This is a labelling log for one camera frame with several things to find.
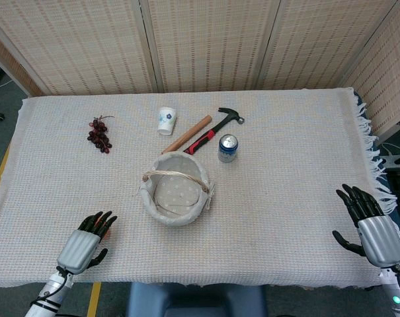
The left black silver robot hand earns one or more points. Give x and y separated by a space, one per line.
79 246

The fabric-lined wicker basket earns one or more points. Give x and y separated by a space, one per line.
176 195

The white floral paper cup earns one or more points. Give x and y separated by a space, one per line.
166 120

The black red claw hammer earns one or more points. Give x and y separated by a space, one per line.
208 135

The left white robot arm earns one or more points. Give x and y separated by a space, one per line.
49 294

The woven bamboo screen panel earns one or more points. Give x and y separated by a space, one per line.
328 43
74 43
384 82
213 43

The brown screen panel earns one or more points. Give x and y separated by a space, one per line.
11 66

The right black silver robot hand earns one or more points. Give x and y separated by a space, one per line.
379 239

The white metal bracket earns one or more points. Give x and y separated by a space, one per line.
396 162

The white woven tablecloth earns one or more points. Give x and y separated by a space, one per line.
252 214

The blue white drink can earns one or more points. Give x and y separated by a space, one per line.
228 150

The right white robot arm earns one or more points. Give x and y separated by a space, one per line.
398 294

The wooden rolling pin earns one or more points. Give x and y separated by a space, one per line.
189 133

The orange fruit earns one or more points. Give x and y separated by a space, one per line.
107 234

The dark red grape bunch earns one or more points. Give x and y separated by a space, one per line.
98 135

